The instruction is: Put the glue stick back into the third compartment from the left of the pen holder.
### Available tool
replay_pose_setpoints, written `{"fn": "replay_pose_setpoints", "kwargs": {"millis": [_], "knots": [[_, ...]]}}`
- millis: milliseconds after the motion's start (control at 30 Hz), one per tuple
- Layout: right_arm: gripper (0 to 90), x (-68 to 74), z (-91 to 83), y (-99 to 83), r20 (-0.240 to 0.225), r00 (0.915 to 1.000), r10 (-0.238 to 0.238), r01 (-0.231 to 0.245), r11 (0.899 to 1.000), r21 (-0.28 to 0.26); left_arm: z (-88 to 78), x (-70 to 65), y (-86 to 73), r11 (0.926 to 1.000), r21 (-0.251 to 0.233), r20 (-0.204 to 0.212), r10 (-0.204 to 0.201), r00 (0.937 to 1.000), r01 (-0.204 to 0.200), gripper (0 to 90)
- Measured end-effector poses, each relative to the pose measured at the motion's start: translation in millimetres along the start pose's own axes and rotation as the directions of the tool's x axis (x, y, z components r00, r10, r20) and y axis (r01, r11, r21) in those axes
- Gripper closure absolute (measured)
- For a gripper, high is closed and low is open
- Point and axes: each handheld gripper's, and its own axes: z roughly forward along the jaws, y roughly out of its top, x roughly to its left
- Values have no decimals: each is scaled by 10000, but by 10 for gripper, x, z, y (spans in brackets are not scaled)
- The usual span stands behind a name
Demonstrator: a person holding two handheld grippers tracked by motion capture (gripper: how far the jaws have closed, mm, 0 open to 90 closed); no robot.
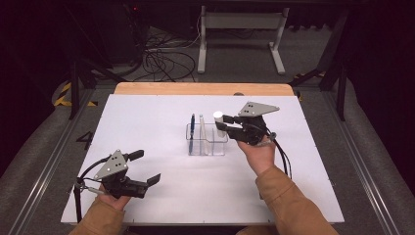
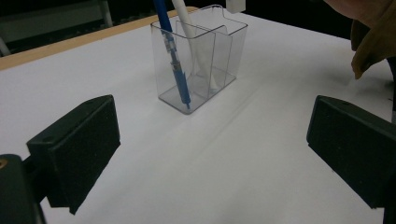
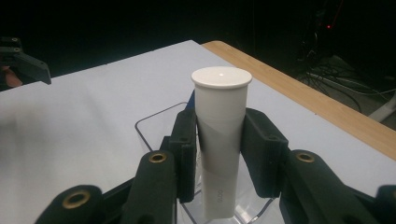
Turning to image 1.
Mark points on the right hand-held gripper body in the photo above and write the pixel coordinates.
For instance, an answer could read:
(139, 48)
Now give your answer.
(251, 129)

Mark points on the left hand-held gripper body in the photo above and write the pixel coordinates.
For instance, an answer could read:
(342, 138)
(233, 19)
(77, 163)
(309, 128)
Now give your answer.
(112, 166)

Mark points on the white glue stick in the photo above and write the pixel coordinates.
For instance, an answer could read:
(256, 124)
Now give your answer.
(218, 115)

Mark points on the clear plastic organizer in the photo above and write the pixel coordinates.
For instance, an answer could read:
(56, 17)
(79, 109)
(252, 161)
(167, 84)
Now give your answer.
(215, 147)

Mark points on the white pen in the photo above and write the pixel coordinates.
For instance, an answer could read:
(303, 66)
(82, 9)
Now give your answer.
(202, 127)

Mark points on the blue pen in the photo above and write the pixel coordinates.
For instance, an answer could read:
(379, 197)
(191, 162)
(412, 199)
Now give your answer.
(192, 125)

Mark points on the person's right hand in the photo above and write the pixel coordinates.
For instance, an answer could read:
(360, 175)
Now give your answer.
(257, 156)

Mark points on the person's left hand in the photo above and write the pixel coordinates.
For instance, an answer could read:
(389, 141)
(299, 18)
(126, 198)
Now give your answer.
(117, 200)

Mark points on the white board sheet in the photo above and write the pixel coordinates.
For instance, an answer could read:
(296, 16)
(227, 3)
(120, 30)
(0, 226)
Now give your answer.
(147, 117)

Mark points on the yellow black hazard tape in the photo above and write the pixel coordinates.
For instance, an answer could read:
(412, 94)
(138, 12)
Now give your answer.
(62, 102)

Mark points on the black metal stand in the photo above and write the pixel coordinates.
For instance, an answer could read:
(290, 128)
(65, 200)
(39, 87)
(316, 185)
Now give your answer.
(341, 94)
(75, 91)

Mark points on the black equipment box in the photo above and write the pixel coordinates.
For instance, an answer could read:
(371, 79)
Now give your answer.
(124, 32)

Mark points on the aluminium floor rail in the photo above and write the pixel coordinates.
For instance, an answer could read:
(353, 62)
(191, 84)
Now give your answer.
(49, 166)
(359, 163)

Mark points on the white metal stand frame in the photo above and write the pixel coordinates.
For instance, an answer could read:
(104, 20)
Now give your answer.
(241, 21)

